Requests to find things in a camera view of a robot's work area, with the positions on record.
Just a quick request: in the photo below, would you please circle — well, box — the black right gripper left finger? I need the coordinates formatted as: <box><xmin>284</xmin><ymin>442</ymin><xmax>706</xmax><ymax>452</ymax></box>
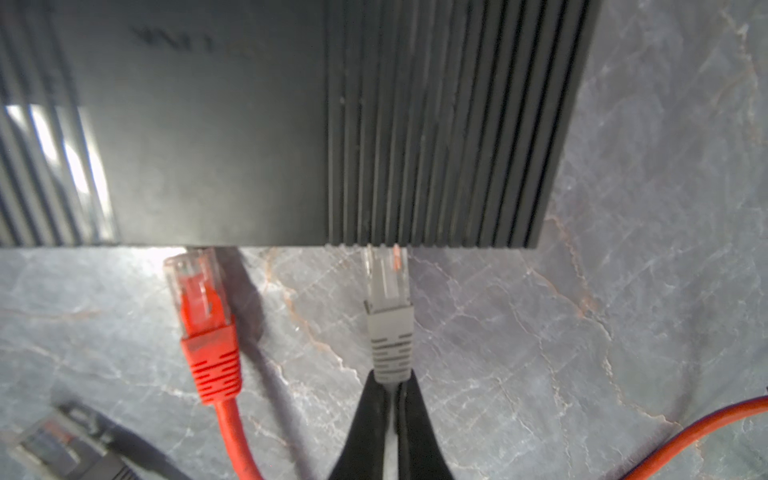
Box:
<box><xmin>329</xmin><ymin>370</ymin><xmax>391</xmax><ymax>480</ymax></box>

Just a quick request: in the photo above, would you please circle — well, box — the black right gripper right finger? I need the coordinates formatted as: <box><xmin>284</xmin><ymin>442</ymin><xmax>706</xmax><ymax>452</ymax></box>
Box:
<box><xmin>394</xmin><ymin>370</ymin><xmax>454</xmax><ymax>480</ymax></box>

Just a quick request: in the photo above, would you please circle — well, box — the red ethernet cable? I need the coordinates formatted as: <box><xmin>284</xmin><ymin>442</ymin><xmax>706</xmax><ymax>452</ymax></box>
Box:
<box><xmin>163</xmin><ymin>247</ymin><xmax>768</xmax><ymax>480</ymax></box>

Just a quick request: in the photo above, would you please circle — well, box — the black cable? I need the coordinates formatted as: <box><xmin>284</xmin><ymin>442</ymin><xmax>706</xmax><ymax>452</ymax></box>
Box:
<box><xmin>5</xmin><ymin>400</ymin><xmax>142</xmax><ymax>480</ymax></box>

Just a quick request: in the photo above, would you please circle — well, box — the black ribbed network switch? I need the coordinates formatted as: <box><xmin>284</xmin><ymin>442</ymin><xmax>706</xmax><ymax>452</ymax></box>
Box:
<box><xmin>1</xmin><ymin>1</ymin><xmax>601</xmax><ymax>249</ymax></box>

